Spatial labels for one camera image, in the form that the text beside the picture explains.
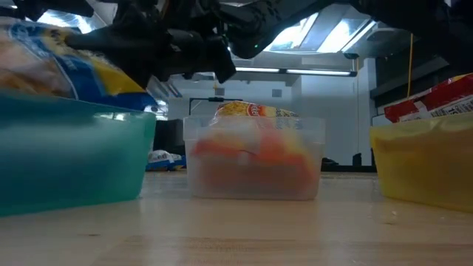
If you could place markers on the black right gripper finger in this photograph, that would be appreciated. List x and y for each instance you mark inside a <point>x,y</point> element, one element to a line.
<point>125,48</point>

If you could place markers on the orange chicken ramen packet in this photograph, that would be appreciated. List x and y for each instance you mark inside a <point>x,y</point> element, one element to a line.
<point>255,109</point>
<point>258,162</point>

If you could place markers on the blue Maruchan ramen packet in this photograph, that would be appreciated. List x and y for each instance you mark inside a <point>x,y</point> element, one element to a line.
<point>44,66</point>

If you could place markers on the red ramen packet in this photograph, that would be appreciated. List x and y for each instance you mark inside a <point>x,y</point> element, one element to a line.
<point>443,94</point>

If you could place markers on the clear plastic bin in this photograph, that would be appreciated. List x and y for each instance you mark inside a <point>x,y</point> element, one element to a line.
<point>192,125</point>

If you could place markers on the black panel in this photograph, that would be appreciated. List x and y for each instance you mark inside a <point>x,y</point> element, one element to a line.
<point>170,134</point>

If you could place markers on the long ceiling light tube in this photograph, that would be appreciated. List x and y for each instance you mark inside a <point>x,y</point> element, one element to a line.
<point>295,71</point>

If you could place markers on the blue white ramen packet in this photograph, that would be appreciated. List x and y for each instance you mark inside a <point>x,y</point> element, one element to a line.
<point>160,159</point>
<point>179,162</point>

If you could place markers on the teal plastic bin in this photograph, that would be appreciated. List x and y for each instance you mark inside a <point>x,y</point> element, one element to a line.
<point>74,159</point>

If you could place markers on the small black dome object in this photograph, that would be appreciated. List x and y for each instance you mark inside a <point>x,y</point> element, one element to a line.
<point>329,162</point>

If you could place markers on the yellow plastic bin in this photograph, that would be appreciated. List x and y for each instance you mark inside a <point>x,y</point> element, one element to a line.
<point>425,173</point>

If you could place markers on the black metal frame stand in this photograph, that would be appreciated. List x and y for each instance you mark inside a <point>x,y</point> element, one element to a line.
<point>207,99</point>

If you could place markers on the small black post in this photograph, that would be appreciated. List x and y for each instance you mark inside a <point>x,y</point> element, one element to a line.
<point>356,159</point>

